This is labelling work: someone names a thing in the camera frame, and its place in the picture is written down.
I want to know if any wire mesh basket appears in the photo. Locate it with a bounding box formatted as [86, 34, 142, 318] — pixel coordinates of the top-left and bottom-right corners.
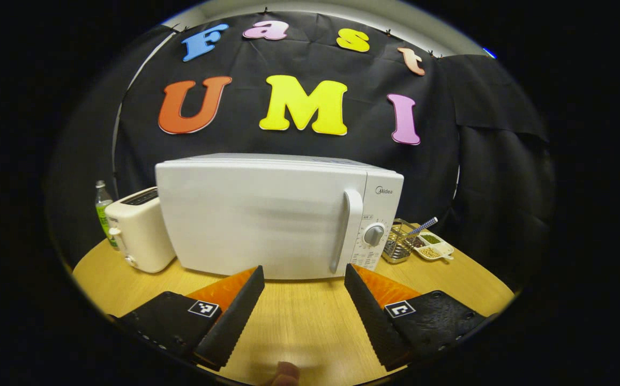
[382, 218, 417, 264]

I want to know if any black backdrop cloth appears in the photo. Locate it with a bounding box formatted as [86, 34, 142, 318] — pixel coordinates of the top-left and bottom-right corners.
[47, 11, 557, 290]

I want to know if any white microwave oven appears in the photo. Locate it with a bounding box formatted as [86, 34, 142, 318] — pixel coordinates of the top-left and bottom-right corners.
[155, 153, 405, 280]

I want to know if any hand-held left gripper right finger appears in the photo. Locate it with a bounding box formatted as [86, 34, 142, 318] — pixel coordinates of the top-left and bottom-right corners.
[344, 263, 487, 372]

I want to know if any white divided condiment dish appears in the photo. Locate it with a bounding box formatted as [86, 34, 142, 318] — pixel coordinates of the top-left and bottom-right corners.
[410, 231, 455, 262]

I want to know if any green label drink bottle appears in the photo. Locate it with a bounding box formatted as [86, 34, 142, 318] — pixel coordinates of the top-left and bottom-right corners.
[95, 181, 119, 248]

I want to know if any checkered handle spoon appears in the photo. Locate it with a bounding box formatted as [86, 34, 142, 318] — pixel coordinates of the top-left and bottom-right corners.
[405, 217, 439, 239]

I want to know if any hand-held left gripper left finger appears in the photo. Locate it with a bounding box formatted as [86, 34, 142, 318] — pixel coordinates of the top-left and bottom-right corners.
[114, 265, 265, 372]

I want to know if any white toaster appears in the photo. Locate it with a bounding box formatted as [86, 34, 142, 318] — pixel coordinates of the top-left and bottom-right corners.
[104, 187, 176, 274]

